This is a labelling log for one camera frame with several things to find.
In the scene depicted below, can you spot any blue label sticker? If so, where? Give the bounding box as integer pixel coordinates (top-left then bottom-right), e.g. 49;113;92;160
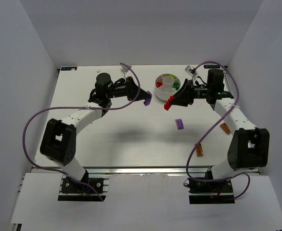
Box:
60;66;77;71
203;64;220;69

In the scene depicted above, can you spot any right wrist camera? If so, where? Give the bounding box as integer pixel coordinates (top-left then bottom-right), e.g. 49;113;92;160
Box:
185;65;198;81

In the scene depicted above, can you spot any purple curved lego brick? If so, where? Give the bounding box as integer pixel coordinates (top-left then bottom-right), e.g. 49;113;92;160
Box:
175;119;184;130

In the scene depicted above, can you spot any blue label sticker right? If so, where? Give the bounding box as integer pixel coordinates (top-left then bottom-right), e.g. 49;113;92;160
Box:
203;64;220;69

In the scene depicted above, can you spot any orange lego plate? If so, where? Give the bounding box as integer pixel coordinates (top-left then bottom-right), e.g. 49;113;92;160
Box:
220;123;231;135
195;144;204;157

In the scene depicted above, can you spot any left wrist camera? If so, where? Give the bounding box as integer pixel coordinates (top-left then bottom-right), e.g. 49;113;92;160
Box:
120;63;131;78

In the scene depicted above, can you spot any long red lego brick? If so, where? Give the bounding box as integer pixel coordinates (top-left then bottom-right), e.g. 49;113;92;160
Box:
164;95;175;111

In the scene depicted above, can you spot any small green lego brick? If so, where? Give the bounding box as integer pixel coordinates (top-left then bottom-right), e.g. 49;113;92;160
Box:
173;82;180;91

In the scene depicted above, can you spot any blue label sticker left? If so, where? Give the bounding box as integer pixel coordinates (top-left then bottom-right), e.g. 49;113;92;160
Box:
60;66;77;71

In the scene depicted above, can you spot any white round divided container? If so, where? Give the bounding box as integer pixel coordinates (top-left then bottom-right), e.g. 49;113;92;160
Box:
154;74;181;101

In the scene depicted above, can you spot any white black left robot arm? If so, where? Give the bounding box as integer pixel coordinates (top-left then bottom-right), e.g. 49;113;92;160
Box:
40;73;152;191

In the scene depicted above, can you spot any orange flat lego plate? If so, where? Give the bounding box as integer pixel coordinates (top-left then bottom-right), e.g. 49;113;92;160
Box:
195;144;204;157

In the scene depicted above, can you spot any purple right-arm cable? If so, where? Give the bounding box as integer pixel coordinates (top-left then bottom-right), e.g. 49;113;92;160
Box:
184;60;251;199

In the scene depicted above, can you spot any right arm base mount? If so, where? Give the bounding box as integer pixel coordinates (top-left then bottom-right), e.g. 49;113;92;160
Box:
183;178;235;205

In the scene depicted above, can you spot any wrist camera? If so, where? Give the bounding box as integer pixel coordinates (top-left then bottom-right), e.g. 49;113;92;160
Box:
185;65;198;81
120;63;131;78

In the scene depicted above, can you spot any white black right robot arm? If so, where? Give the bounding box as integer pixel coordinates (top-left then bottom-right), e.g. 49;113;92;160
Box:
164;69;269;182

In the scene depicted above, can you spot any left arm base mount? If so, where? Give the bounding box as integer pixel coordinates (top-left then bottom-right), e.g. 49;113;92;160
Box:
58;174;110;202

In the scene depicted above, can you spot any red curved lego piece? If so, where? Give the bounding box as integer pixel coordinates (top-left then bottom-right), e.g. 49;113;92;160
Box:
156;82;163;88

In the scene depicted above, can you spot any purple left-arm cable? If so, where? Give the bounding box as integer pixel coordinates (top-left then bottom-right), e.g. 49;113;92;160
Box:
22;62;141;202

